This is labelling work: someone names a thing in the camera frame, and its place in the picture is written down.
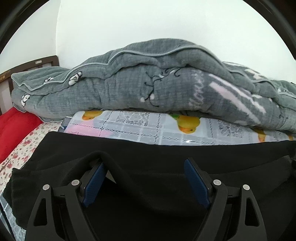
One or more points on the floral bed sheet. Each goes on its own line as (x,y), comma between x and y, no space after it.
(24,150)

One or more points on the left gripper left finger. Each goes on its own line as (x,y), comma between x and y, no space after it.
(58,213)

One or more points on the grey quilted comforter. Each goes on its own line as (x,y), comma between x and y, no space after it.
(168,75)

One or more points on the black pants with white stripe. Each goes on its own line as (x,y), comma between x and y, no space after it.
(145,194)

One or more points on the dark wooden headboard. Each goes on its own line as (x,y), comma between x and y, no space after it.
(31,87)

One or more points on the red pillow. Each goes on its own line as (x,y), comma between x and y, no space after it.
(15,126)

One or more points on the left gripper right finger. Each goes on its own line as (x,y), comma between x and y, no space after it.
(231,213)

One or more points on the fruit print plastic table cover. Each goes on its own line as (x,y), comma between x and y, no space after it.
(166,129)

